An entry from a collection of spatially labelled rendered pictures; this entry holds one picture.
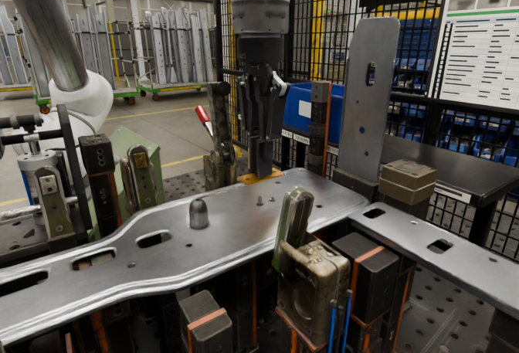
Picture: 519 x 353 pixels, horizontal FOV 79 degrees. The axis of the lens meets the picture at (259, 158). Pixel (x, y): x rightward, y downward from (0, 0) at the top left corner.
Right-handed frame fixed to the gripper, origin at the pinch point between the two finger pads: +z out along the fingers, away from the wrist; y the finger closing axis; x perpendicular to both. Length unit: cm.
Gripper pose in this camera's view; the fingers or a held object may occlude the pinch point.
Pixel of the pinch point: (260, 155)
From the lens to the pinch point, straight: 57.4
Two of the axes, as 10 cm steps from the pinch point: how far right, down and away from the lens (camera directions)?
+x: 8.3, -2.0, 5.2
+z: 0.0, 9.4, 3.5
